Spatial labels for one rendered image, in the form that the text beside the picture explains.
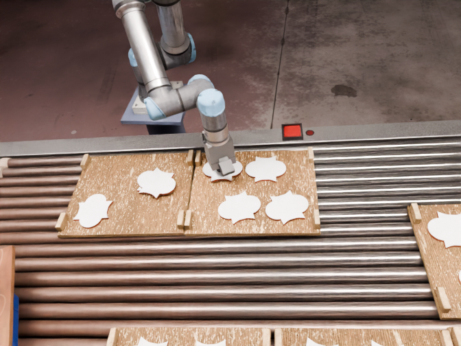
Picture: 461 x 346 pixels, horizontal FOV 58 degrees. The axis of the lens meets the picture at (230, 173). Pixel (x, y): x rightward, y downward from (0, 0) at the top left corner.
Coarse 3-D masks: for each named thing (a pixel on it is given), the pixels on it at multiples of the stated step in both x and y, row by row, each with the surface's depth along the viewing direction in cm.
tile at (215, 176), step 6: (204, 168) 143; (210, 168) 143; (240, 168) 141; (204, 174) 142; (210, 174) 141; (216, 174) 140; (228, 174) 140; (234, 174) 140; (216, 180) 139; (222, 180) 140; (228, 180) 139
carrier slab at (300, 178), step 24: (288, 168) 141; (312, 168) 140; (192, 192) 138; (216, 192) 137; (240, 192) 136; (264, 192) 135; (312, 192) 133; (216, 216) 131; (264, 216) 129; (312, 216) 127
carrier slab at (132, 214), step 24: (96, 168) 151; (120, 168) 150; (144, 168) 148; (168, 168) 147; (192, 168) 146; (96, 192) 143; (120, 192) 142; (72, 216) 137; (120, 216) 135; (144, 216) 134; (168, 216) 133
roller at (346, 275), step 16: (48, 272) 126; (64, 272) 125; (80, 272) 125; (96, 272) 124; (112, 272) 123; (128, 272) 123; (144, 272) 122; (160, 272) 121; (176, 272) 121; (192, 272) 120; (208, 272) 120; (224, 272) 119; (240, 272) 119; (256, 272) 118; (272, 272) 118; (288, 272) 117; (304, 272) 116; (320, 272) 116; (336, 272) 115; (352, 272) 115; (368, 272) 114; (384, 272) 114; (400, 272) 114; (416, 272) 113
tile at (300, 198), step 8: (288, 192) 133; (272, 200) 131; (280, 200) 131; (288, 200) 131; (296, 200) 130; (304, 200) 130; (272, 208) 129; (280, 208) 129; (288, 208) 129; (296, 208) 128; (304, 208) 128; (272, 216) 127; (280, 216) 127; (288, 216) 127; (296, 216) 126
